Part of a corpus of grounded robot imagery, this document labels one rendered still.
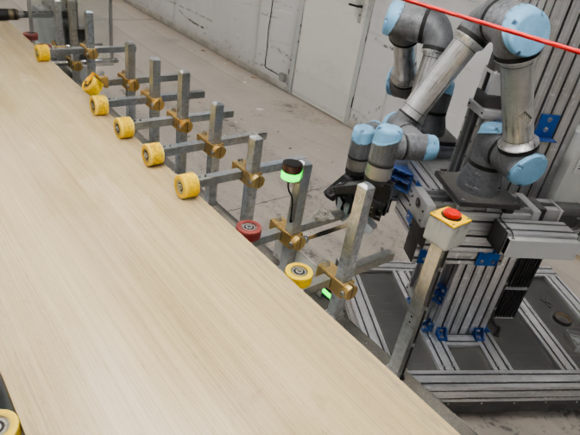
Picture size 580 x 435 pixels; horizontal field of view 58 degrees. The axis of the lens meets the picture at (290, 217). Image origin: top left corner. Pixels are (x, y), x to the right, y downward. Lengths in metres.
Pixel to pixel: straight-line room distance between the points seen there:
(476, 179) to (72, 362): 1.32
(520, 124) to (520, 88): 0.11
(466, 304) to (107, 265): 1.56
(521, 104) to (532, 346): 1.40
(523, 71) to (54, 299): 1.32
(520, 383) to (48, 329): 1.84
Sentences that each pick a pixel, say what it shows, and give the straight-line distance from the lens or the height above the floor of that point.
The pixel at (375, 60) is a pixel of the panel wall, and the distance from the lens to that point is 4.88.
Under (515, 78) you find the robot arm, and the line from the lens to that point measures 1.56.
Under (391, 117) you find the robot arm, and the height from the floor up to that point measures 1.27.
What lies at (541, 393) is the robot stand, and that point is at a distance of 2.53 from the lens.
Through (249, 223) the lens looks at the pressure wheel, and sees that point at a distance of 1.63.
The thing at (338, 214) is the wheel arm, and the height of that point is 0.86.
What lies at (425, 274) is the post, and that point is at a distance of 1.33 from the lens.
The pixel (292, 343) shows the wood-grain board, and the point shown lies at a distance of 1.26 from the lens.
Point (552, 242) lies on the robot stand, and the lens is 1.94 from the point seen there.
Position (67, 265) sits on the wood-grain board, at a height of 0.90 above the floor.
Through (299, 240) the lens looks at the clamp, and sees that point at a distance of 1.67.
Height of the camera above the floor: 1.78
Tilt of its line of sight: 31 degrees down
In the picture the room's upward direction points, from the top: 10 degrees clockwise
